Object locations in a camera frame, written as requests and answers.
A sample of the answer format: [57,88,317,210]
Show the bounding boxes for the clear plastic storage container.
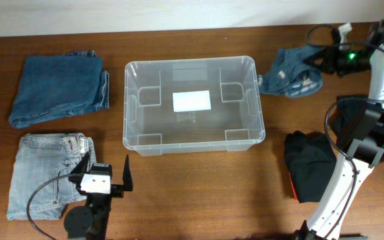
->
[123,56,266,156]

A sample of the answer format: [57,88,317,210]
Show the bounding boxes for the black garment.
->
[331,95,384,160]
[284,131,336,203]

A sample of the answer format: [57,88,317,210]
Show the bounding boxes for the red item under garment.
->
[289,173,299,202]

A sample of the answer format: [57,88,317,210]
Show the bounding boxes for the dark blue folded jeans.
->
[9,51,109,129]

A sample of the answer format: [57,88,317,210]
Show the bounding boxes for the small blue denim shorts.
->
[257,45,323,98]

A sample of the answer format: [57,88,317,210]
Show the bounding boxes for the light blue folded jeans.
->
[7,133,96,221]

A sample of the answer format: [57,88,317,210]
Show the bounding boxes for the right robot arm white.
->
[293,20,384,239]

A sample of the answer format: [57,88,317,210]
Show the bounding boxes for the white label in container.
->
[173,90,211,112]

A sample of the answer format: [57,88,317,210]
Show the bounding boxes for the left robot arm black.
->
[64,152,133,239]

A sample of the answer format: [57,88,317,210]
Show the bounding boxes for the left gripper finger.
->
[122,155,133,191]
[69,152,90,182]

